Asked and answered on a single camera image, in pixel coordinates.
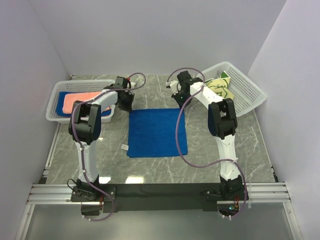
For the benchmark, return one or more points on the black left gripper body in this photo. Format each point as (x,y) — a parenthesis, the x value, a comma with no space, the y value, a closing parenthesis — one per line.
(128,95)

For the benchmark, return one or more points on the green white towel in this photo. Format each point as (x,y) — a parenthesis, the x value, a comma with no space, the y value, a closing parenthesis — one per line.
(220,86)

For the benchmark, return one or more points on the black base bar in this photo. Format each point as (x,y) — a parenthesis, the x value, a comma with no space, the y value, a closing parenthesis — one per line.
(156,196)

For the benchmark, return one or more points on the white plastic basket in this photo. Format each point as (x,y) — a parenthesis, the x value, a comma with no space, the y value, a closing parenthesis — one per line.
(247,95)
(54,110)

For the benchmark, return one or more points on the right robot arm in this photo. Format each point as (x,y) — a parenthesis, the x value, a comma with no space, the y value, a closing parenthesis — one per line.
(222,124)

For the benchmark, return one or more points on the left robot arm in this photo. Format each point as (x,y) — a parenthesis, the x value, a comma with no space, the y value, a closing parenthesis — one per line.
(85,129)

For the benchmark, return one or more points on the blue towel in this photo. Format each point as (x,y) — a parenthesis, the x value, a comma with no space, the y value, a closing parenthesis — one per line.
(59,105)
(151,133)

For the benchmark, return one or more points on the pink panda towel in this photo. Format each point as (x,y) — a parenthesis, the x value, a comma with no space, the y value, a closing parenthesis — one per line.
(80,98)

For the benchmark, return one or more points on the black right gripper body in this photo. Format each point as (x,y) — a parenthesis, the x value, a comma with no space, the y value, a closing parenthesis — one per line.
(181,90)

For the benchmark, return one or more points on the white plastic basket left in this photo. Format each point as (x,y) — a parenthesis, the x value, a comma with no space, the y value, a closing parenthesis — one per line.
(54,110)

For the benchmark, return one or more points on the white plastic basket right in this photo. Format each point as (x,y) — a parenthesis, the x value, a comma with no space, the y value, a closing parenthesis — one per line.
(247,95)

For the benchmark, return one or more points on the folded blue towel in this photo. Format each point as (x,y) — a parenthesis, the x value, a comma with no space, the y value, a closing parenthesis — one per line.
(59,105)

